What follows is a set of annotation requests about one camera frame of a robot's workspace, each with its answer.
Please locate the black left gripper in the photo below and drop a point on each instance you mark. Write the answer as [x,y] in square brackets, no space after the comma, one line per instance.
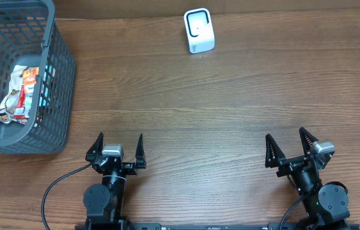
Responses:
[116,165]

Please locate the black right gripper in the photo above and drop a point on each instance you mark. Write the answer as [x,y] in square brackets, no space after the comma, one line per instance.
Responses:
[295,163]

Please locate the red white snack bar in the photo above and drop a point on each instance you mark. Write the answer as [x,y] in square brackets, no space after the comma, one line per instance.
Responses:
[22,111]

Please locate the teal orange snack packet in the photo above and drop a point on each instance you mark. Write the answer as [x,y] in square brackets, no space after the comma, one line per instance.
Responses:
[29,82]

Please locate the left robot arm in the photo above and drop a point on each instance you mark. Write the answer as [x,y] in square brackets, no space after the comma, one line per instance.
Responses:
[104,201]

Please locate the white barcode scanner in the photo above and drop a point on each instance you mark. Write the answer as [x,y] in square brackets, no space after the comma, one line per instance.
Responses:
[199,30]

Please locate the white brown snack wrapper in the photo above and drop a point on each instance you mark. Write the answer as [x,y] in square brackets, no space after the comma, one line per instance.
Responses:
[10,101]

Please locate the grey plastic mesh basket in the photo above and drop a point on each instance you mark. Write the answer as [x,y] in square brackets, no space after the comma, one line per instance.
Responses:
[29,37]

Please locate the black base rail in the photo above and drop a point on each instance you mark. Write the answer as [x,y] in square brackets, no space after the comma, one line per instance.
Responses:
[157,226]

